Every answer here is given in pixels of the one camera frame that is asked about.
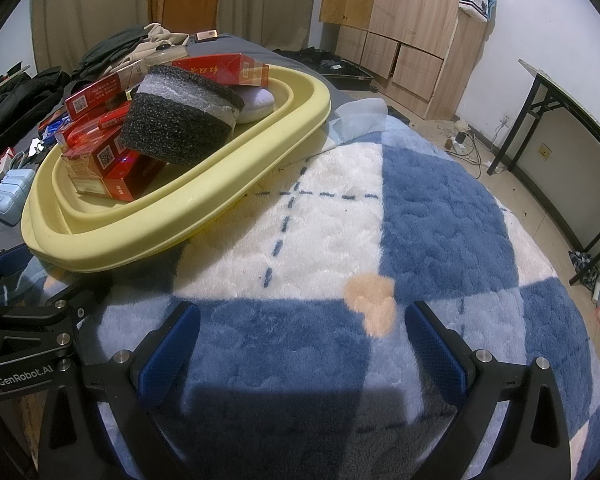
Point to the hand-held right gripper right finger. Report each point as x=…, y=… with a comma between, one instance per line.
x=435, y=345

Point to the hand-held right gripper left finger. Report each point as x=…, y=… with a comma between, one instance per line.
x=172, y=345

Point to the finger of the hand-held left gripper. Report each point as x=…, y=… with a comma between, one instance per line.
x=12, y=259
x=87, y=297

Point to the small red box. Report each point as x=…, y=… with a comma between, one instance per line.
x=135, y=177
x=92, y=157

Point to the yellow plastic tray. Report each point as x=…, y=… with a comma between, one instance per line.
x=180, y=205

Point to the clear-wrapped red pack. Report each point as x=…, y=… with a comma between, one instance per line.
x=87, y=127

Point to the red carton with code label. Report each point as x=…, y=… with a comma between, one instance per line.
x=95, y=94

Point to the dark foam cylinder grey band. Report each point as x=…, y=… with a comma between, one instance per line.
x=175, y=125

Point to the white plush toy green leaf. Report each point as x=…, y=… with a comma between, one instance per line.
x=257, y=105

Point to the large red carton silver end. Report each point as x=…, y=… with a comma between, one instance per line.
x=215, y=70

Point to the light blue case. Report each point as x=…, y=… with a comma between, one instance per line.
x=12, y=195

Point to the blue white checked rug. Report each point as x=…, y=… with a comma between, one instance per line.
x=430, y=240

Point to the blue snack packet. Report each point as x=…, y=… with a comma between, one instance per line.
x=55, y=127

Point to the black jacket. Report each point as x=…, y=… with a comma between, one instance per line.
x=15, y=105

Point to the dark patterned cloth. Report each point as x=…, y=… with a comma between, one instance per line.
x=582, y=265

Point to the dark green clothing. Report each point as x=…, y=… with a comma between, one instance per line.
x=112, y=47

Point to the beige cloth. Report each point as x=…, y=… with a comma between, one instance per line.
x=160, y=37

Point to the black folding table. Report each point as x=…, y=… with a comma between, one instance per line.
x=539, y=85

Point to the open black suitcase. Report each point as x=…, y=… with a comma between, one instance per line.
x=340, y=71

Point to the wooden wardrobe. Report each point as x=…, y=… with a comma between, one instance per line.
x=420, y=10

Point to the beige curtain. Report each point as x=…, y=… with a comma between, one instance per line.
x=270, y=0

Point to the yellow wall outlet plate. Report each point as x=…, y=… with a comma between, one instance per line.
x=545, y=152

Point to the white wall socket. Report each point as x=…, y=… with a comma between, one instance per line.
x=504, y=121

